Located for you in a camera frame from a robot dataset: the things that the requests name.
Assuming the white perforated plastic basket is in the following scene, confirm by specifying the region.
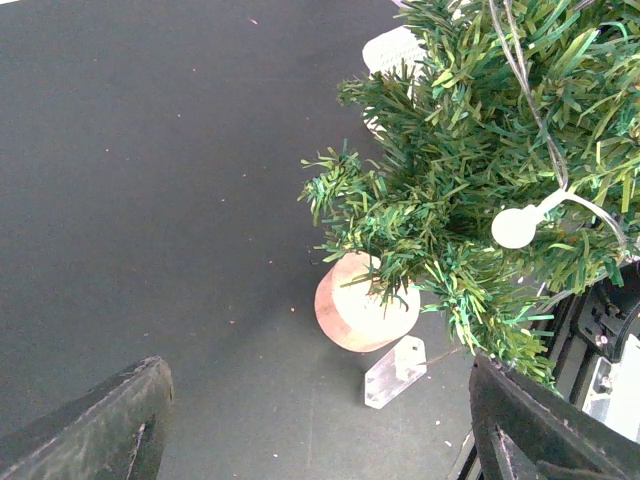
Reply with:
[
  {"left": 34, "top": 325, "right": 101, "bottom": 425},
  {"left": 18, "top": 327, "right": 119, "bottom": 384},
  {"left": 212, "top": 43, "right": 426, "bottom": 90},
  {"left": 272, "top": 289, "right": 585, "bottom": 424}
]
[{"left": 362, "top": 26, "right": 425, "bottom": 102}]

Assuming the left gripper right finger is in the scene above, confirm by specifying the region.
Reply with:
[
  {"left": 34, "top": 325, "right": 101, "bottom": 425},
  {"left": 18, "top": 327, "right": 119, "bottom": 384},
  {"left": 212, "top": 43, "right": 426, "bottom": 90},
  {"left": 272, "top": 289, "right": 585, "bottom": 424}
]
[{"left": 469, "top": 354, "right": 639, "bottom": 479}]

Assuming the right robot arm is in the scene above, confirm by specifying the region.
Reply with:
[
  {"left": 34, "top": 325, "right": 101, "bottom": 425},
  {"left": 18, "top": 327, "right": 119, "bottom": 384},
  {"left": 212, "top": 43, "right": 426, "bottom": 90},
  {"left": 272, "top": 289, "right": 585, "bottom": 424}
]
[{"left": 544, "top": 262, "right": 639, "bottom": 442}]

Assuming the wooden tree base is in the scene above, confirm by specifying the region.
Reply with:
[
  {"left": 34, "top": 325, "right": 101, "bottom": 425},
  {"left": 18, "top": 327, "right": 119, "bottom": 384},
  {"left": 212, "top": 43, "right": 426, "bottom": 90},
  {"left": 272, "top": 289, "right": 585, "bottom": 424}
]
[{"left": 314, "top": 253, "right": 421, "bottom": 353}]

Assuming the white bulb light string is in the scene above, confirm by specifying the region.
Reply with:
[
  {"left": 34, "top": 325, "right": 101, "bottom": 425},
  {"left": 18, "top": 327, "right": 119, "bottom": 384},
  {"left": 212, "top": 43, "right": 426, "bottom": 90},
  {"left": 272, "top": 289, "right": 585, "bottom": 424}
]
[{"left": 487, "top": 0, "right": 629, "bottom": 261}]

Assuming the small green christmas tree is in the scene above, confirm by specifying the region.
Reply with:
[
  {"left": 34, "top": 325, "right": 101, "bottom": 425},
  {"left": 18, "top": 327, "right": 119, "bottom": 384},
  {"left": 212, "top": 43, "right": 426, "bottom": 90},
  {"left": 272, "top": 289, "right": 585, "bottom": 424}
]
[{"left": 301, "top": 1, "right": 639, "bottom": 387}]

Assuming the clear battery box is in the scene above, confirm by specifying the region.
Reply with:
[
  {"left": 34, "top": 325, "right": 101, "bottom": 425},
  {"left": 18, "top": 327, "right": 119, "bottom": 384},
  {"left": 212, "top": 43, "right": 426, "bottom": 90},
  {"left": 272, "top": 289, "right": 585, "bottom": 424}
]
[{"left": 364, "top": 335, "right": 427, "bottom": 409}]

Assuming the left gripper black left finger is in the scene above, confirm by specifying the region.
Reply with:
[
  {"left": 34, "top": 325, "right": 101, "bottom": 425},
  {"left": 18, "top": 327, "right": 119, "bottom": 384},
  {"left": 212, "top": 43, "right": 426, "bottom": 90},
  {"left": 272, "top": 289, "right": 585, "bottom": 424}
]
[{"left": 1, "top": 356, "right": 174, "bottom": 479}]

